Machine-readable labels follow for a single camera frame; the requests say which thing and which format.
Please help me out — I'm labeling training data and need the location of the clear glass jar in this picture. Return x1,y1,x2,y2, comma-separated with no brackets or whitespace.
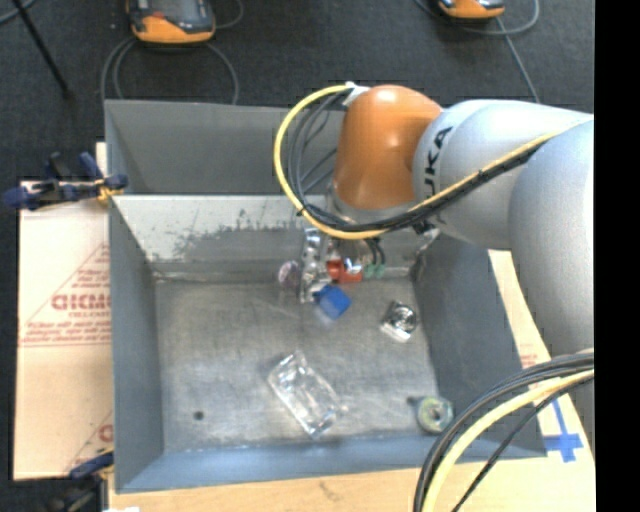
378,299,419,344

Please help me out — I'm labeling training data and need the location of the grey metal bin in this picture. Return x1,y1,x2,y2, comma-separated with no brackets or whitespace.
103,98,549,494

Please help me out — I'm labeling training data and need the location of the green ring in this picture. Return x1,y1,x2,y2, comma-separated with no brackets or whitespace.
415,395,456,434

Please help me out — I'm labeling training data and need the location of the brown cardboard board red print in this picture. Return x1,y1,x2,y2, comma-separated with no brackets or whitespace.
12,141,595,481

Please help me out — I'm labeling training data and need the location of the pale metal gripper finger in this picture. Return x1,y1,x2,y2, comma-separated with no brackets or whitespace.
298,264,327,304
302,227,324,267

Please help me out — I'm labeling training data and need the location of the blue block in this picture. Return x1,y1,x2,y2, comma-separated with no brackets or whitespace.
314,283,353,322

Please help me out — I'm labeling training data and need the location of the clear plastic box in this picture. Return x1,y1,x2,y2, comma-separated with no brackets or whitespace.
266,349,342,440

